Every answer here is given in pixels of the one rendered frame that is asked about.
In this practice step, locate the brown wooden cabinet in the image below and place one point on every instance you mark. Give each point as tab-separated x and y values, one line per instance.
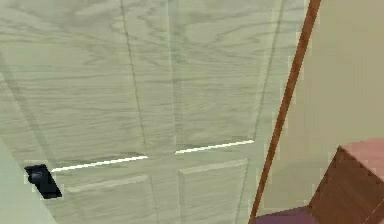
353	186

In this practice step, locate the pale wood panelled door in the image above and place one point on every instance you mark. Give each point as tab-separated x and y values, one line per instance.
166	83

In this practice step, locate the brown wooden door frame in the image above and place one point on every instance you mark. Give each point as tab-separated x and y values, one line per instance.
286	100

